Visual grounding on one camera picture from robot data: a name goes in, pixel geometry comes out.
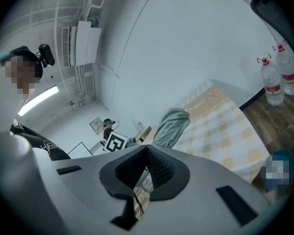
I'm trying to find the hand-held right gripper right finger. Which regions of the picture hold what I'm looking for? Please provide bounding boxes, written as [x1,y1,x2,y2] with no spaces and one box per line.
[146,145,191,202]

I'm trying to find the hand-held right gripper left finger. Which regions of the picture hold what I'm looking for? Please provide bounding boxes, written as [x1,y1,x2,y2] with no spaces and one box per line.
[99,145,148,197]

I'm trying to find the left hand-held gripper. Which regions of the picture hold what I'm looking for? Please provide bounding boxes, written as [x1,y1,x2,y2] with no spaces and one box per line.
[103,131,138,153]

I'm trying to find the wooden board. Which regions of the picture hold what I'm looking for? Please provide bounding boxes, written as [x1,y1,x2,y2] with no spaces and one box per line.
[134,126,153,143]

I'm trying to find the green pillow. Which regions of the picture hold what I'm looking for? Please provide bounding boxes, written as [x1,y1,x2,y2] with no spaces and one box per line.
[152,107,192,149]

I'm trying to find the bed with checked sheet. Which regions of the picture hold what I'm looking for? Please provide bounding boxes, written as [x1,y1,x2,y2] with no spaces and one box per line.
[171,78,270,182]

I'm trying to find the person's black white shirt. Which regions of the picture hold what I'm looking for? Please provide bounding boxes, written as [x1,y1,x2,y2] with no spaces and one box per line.
[0,93,72,162]

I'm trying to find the long ceiling light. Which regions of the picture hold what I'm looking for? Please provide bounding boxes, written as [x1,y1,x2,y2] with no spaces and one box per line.
[17,85,59,117]

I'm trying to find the white air conditioner unit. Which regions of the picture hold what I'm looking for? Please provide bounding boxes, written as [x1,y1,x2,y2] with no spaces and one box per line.
[61,20,102,68]

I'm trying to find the blue container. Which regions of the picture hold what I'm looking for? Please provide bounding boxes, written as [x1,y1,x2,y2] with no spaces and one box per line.
[259,149,294,193]

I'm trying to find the person's head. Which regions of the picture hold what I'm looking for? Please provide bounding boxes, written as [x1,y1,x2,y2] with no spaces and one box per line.
[0,46,44,95]

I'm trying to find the black chair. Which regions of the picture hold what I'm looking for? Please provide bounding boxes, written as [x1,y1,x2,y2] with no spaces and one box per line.
[249,0,294,95]

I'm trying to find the white wall panel box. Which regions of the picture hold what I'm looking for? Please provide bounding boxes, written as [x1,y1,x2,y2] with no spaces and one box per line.
[89,117,104,135]

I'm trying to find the black head camera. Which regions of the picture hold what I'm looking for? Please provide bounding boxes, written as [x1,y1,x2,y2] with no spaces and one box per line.
[38,44,56,69]

